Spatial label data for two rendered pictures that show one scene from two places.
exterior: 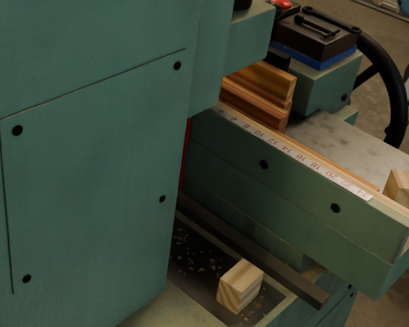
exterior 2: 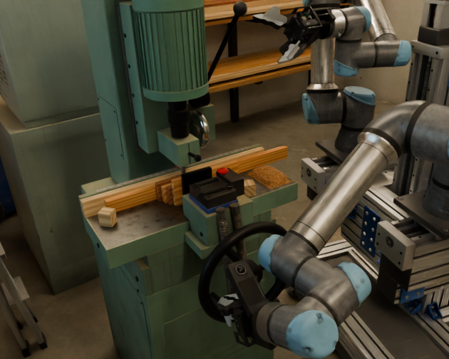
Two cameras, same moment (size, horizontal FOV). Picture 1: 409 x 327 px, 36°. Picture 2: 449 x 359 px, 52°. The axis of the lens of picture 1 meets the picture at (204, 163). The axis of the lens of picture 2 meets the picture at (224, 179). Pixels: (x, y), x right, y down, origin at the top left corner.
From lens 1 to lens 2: 1.68 m
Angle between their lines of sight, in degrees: 90
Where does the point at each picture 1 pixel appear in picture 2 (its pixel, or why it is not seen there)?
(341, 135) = (163, 221)
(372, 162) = (139, 224)
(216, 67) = (144, 137)
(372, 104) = not seen: outside the picture
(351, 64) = (199, 214)
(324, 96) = (189, 214)
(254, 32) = (171, 148)
